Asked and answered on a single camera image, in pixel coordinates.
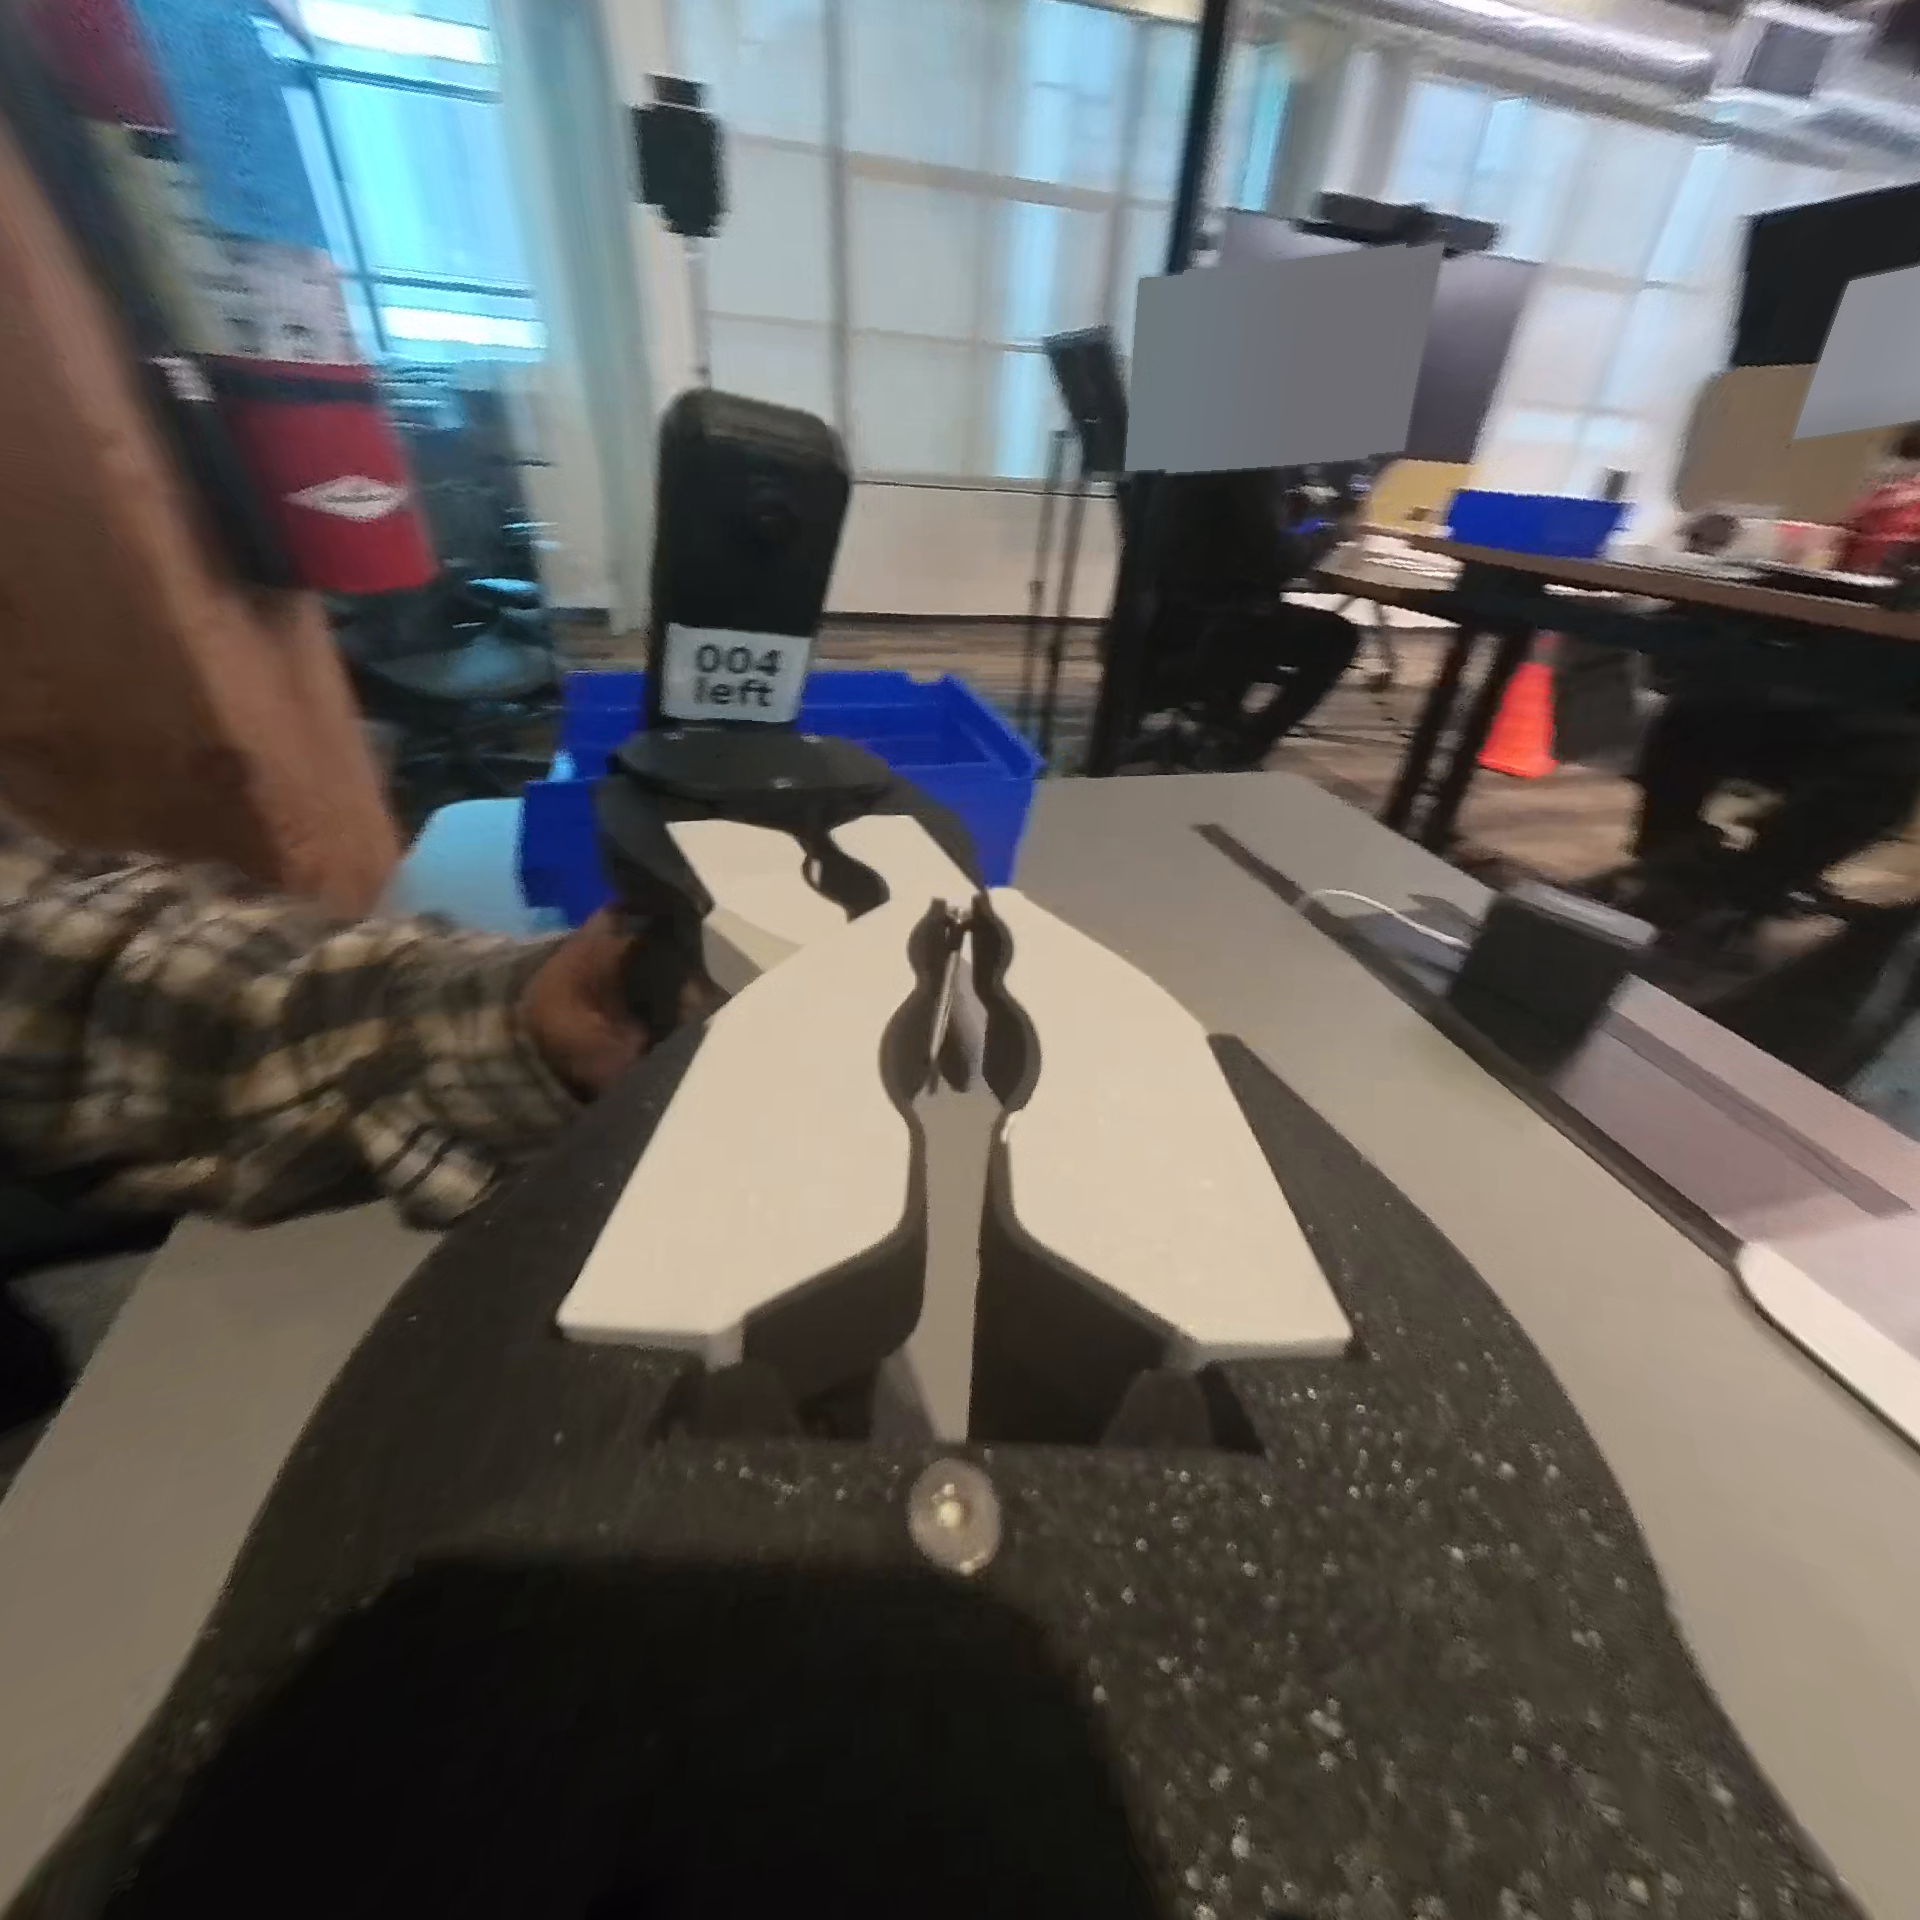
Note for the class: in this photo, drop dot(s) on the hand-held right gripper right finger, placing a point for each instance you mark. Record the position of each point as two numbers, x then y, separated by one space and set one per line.
1155 1188

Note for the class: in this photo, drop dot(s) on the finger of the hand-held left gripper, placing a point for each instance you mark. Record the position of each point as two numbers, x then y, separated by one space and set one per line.
910 861
752 885

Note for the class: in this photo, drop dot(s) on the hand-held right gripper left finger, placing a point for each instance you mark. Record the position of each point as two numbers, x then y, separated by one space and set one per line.
752 1188

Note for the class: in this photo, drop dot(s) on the silver bolt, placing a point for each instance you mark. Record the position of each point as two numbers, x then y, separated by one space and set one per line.
949 1000

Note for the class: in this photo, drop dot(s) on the person's left forearm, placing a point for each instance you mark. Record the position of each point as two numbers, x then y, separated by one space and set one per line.
301 1034

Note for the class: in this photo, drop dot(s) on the person's left hand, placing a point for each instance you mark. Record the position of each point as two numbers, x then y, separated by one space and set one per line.
577 1014

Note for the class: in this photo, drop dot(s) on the blue plastic bin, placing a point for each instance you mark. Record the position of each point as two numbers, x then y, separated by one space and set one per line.
1529 526
961 779

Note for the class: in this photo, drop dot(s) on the black office chair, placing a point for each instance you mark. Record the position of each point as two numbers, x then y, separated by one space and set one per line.
466 674

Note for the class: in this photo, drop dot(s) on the black light panel stand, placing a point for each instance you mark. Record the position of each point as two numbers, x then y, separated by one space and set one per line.
678 166

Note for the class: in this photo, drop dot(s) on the black tablet on stand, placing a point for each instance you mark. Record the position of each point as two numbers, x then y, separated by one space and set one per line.
1087 399

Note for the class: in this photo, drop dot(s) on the red fire extinguisher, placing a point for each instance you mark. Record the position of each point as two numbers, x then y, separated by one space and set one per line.
346 510

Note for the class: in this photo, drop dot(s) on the black box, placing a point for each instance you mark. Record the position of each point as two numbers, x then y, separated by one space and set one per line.
1548 977

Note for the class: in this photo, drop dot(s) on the orange traffic cone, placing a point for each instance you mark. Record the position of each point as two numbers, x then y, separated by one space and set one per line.
1523 727

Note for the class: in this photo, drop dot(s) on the black metal pole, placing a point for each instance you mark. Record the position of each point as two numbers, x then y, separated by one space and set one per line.
1204 121

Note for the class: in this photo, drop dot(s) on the yellow chair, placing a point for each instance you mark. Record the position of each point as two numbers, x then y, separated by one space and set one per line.
1417 487

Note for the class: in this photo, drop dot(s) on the blue paper tag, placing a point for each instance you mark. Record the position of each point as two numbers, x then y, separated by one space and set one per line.
242 137

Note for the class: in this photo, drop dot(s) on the black webcam bar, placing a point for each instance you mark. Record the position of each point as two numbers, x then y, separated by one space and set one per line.
1394 219

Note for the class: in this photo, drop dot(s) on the large dark monitor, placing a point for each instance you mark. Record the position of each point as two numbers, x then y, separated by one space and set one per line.
1493 361

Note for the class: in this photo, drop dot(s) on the dark wooden table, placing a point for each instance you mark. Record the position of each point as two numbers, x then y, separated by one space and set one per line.
1649 579

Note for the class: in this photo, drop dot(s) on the black screen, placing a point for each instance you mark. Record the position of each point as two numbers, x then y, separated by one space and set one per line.
1801 256

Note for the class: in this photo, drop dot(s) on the wooden post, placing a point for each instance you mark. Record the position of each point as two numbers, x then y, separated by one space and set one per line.
121 674

